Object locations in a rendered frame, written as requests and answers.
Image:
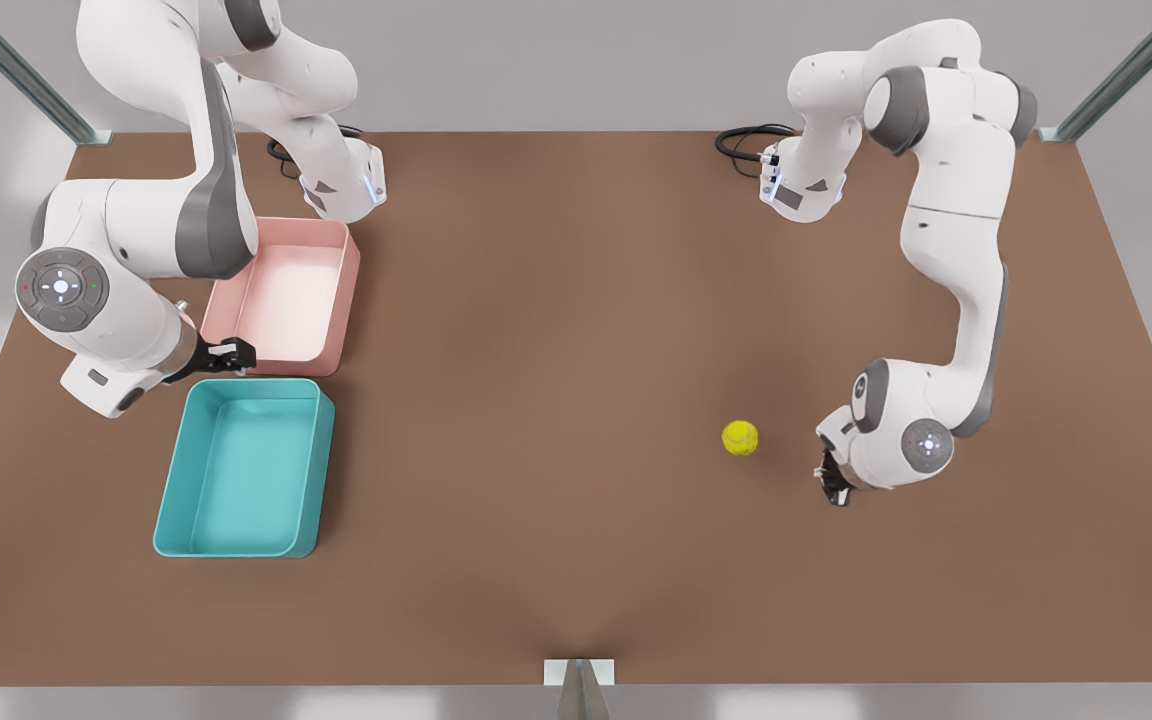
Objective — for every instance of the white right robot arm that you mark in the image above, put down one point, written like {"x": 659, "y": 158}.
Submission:
{"x": 136, "y": 225}

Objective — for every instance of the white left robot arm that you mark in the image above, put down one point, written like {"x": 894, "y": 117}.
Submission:
{"x": 956, "y": 190}

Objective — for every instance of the yellow tennis ball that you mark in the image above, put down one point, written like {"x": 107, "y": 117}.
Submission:
{"x": 740, "y": 437}

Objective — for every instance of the pink rectangular tray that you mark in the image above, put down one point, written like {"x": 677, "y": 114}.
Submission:
{"x": 286, "y": 296}

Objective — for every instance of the teal rectangular tray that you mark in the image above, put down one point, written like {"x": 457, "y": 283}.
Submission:
{"x": 244, "y": 468}

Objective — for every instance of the silver frame post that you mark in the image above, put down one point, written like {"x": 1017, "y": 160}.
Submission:
{"x": 1126, "y": 70}
{"x": 578, "y": 690}
{"x": 21, "y": 68}

